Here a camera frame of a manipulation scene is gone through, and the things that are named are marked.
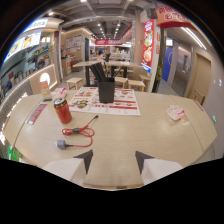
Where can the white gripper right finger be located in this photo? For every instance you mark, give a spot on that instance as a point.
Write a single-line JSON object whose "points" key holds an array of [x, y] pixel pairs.
{"points": [[160, 168]]}

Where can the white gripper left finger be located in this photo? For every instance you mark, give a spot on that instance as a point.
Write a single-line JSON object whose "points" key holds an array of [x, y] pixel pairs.
{"points": [[68, 168]]}

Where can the red drink can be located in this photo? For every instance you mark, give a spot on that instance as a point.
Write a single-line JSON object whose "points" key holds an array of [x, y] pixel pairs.
{"points": [[62, 110]]}

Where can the grey plug adapter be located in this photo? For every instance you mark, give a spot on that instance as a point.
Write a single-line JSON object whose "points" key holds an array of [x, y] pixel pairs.
{"points": [[61, 144]]}

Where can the red white tissue packet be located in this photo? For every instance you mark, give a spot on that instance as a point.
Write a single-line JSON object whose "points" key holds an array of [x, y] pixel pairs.
{"points": [[176, 112]]}

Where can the white pink tissue packet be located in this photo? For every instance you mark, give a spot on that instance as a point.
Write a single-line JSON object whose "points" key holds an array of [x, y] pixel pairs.
{"points": [[60, 93]]}

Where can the printed menu placemat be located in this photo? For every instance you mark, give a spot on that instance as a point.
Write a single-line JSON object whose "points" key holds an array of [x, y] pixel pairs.
{"points": [[106, 101]]}

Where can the small standing menu card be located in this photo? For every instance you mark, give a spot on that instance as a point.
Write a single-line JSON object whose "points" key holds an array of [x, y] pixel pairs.
{"points": [[45, 90]]}

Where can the wooden stool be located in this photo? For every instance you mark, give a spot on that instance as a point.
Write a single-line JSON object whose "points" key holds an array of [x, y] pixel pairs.
{"points": [[121, 81], [144, 79], [75, 81], [136, 85]]}

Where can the black chopstick holder box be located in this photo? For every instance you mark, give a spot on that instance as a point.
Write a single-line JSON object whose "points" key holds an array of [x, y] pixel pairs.
{"points": [[106, 90]]}

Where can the wooden door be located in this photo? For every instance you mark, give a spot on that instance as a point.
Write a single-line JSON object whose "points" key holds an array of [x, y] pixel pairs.
{"points": [[199, 80]]}

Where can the black chopsticks bundle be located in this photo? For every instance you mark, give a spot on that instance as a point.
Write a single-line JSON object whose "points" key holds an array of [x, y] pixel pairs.
{"points": [[99, 71]]}

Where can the wooden dining table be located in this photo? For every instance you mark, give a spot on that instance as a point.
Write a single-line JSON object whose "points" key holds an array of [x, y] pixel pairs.
{"points": [[100, 64]]}

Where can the red hanging food poster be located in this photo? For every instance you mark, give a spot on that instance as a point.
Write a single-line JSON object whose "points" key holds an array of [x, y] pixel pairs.
{"points": [[148, 45]]}

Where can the illuminated menu board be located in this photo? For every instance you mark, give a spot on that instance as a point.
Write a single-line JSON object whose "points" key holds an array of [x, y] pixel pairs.
{"points": [[23, 44]]}

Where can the red overhead sign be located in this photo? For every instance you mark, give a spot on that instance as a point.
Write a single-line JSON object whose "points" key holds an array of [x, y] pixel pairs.
{"points": [[108, 42]]}

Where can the red round ceiling sign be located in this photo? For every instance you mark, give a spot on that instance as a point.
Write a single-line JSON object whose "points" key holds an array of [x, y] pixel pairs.
{"points": [[173, 17]]}

